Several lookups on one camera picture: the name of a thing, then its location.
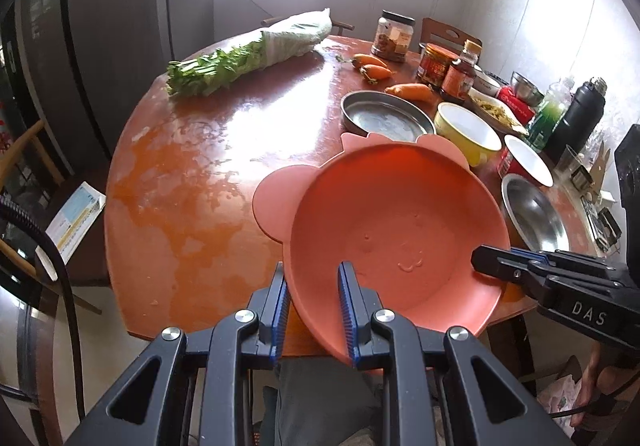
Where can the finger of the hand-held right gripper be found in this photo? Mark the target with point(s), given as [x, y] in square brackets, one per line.
[500, 263]
[532, 255]

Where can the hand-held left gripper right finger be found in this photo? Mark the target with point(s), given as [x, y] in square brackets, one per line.
[346, 313]

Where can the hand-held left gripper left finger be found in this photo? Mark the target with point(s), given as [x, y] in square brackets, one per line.
[280, 318]

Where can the large steel bowl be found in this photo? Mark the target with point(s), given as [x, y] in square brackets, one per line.
[535, 213]

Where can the red bowl white inside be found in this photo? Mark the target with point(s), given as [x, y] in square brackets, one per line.
[527, 158]

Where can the pink bear-shaped plate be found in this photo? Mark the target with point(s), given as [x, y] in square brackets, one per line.
[400, 226]

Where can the steel plate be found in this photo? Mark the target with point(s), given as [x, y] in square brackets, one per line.
[387, 115]

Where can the person's right forearm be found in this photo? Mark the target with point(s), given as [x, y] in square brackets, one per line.
[607, 378]

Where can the white charger plug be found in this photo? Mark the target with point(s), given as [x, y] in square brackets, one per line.
[608, 197]

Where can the cardboard rabbit cutout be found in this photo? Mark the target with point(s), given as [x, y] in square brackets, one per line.
[601, 166]

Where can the small steel cup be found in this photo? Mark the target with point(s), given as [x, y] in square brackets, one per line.
[581, 177]

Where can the clear plastic cup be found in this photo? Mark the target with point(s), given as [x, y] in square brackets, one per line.
[567, 158]

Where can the black thermos flask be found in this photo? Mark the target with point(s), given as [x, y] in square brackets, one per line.
[575, 121]

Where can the person's grey trousers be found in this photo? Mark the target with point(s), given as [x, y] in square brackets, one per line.
[320, 406]

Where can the green dish soap bottle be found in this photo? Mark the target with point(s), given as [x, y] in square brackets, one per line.
[547, 116]

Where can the red tissue pack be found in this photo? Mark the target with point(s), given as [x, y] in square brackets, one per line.
[517, 106]

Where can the pink patterned plastic bag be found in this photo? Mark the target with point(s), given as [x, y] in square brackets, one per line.
[560, 396]

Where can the small steel bowl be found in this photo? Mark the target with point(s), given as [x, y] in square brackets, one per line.
[526, 87]

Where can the white plate with food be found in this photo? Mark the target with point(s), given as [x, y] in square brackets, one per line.
[495, 111]

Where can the small white ceramic bowl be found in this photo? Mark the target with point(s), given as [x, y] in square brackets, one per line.
[486, 82]

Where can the orange-cap sauce bottle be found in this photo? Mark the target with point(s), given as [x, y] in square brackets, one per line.
[460, 76]

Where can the carrot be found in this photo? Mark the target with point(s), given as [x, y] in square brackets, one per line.
[370, 60]
[377, 71]
[411, 91]

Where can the red-lid chili sauce jar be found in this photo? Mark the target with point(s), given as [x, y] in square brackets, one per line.
[436, 67]

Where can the printed paper leaflet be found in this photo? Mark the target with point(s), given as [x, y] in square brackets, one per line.
[75, 221]

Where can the wooden chair with carved back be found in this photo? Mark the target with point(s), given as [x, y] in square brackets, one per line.
[450, 33]

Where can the black-lid pickle jar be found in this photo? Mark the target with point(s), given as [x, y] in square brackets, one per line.
[394, 37]

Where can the bagged leafy green vegetable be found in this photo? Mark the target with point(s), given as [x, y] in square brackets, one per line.
[280, 43]

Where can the light wooden chair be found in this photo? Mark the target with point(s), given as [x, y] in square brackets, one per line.
[35, 146]

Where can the grey refrigerator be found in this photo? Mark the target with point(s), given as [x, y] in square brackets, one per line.
[75, 51]

